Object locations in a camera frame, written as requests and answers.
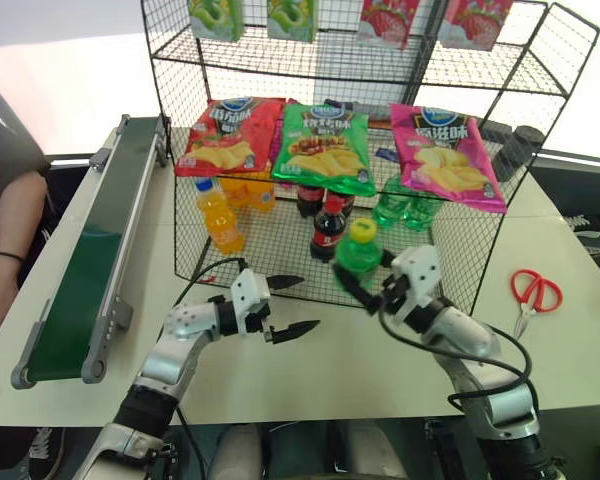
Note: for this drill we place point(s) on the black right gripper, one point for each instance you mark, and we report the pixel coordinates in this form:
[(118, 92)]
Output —
[(395, 295)]

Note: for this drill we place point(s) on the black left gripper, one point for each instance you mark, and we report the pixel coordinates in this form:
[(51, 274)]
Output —
[(255, 322)]

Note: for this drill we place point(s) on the green soda bottle yellow cap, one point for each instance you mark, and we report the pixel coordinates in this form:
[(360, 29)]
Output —
[(357, 255)]

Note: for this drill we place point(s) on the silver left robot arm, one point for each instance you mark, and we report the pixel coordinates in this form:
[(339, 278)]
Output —
[(170, 360)]

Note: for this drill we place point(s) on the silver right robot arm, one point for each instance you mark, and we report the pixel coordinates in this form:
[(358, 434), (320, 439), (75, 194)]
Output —
[(485, 380)]

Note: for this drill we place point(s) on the person's bare forearm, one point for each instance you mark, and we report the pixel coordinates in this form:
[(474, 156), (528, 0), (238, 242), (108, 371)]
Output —
[(20, 215)]

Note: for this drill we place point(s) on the cola bottle red cap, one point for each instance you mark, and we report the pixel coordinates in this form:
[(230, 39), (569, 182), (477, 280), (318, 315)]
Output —
[(310, 200), (327, 235)]

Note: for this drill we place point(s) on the orange soda bottle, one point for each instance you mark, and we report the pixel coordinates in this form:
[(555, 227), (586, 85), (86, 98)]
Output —
[(222, 220), (261, 195), (235, 192)]

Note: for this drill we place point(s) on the small blue packet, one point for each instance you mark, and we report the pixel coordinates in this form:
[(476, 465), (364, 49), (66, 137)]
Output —
[(386, 154)]

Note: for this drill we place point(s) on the green potato chip bag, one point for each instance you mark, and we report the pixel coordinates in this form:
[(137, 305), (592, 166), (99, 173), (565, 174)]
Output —
[(325, 150)]

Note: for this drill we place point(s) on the pink potato chip bag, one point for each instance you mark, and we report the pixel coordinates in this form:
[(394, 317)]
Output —
[(445, 155)]

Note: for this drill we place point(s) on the grey rounded shape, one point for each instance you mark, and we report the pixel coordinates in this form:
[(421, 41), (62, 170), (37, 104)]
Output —
[(235, 452), (370, 450)]

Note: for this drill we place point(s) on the red potato chip bag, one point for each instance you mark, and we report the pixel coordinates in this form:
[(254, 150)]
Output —
[(230, 140)]

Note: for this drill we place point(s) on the black block object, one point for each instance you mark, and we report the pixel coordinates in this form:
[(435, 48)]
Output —
[(495, 132)]

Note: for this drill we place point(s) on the black cylinder object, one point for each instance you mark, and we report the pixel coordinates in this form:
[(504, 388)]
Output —
[(517, 152)]

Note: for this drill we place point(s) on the black sneaker white print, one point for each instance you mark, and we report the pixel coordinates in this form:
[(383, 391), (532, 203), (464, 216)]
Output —
[(590, 224)]

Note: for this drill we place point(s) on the red strawberry snack box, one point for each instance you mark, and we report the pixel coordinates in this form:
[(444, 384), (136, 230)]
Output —
[(387, 22), (475, 22)]

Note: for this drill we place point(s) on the green snack box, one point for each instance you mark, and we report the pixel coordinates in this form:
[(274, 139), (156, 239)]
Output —
[(292, 17), (215, 17)]

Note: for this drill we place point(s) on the black sneaker white laces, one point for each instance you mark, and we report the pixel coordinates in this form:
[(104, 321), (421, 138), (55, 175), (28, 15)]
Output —
[(45, 452)]

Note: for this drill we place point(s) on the black wrist band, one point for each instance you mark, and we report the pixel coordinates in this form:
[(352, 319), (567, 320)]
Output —
[(7, 256)]

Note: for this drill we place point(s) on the person in black clothes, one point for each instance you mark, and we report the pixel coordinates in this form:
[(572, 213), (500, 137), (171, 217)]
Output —
[(5, 140)]

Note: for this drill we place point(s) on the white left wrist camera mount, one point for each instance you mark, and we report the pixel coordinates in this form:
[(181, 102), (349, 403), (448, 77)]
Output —
[(247, 290)]

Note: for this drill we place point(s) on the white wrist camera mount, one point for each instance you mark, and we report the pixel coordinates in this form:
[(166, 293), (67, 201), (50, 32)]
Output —
[(420, 275), (247, 290)]

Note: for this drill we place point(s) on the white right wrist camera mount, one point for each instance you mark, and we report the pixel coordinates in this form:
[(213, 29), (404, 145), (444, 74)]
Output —
[(420, 275)]

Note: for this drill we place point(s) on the green belt conveyor grey frame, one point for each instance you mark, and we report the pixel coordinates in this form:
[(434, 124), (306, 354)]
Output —
[(97, 260)]

